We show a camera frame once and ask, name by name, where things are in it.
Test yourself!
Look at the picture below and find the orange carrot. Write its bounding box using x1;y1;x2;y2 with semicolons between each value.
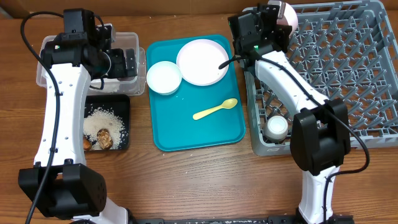
83;136;92;151

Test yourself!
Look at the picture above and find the yellow plastic spoon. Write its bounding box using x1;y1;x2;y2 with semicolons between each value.
192;98;238;120

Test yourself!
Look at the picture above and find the pink bowl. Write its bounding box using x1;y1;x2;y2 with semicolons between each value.
268;0;299;31

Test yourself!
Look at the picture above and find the white rice pile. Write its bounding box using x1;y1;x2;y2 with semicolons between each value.
83;107;129;151

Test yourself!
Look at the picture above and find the brown food scrap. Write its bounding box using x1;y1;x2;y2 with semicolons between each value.
97;129;113;150

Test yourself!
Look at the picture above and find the pale green bowl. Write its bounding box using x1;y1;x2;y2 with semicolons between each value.
147;61;182;95

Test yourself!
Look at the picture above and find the black tray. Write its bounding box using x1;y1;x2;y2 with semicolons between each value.
84;95;131;151

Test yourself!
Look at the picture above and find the pink plate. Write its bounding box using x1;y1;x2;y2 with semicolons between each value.
176;39;229;86

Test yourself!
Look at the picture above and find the grey dish rack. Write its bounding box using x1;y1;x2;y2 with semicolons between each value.
238;0;398;157

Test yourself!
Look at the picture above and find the pale green cup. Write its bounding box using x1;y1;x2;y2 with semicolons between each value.
263;116;289;142

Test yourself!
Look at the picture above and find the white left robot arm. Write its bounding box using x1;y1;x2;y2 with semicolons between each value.
18;9;137;223

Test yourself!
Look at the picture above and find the teal serving tray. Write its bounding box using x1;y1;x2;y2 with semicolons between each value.
145;34;247;152

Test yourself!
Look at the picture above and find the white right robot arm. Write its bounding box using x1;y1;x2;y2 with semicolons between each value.
220;1;370;223

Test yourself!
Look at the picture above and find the clear plastic bin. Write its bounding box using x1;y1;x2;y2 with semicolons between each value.
35;23;147;96

